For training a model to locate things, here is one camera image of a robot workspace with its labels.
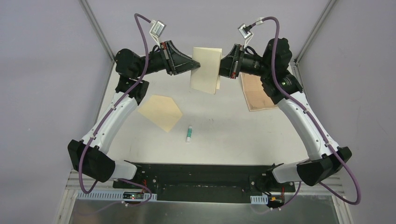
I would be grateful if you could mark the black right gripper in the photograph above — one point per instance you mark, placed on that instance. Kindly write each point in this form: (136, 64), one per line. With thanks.
(229, 67)

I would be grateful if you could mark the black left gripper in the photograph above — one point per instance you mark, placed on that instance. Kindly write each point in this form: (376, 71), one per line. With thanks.
(168, 58)

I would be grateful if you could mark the tan ornate letter sheet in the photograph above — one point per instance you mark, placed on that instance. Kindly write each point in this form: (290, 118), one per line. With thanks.
(254, 94)
(206, 77)

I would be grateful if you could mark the cream paper envelope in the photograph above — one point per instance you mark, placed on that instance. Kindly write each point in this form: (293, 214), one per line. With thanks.
(162, 111)

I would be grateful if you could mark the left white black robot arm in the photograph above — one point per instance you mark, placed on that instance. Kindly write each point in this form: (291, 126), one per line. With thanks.
(89, 155)

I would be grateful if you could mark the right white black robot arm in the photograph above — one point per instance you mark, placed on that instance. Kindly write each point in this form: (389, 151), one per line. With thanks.
(325, 156)

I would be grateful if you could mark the green white glue stick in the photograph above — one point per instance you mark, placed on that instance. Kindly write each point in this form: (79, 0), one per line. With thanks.
(189, 134)

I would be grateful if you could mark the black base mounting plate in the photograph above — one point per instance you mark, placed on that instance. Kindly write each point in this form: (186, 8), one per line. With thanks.
(209, 183)

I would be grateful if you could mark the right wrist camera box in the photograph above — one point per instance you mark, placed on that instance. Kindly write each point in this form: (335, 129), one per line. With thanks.
(244, 30)

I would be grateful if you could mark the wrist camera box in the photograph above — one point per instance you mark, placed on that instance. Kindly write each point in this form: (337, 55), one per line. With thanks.
(157, 28)
(244, 30)

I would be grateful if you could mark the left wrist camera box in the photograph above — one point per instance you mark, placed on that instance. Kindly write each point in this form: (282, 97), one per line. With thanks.
(157, 28)

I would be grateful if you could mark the right white cable duct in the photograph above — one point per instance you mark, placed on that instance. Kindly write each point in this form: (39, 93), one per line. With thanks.
(261, 199)

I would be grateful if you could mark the white cable duct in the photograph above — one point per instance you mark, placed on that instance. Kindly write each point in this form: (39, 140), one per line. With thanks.
(261, 199)
(113, 195)

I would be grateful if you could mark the left white cable duct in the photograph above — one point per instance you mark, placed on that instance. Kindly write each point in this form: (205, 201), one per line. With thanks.
(113, 195)

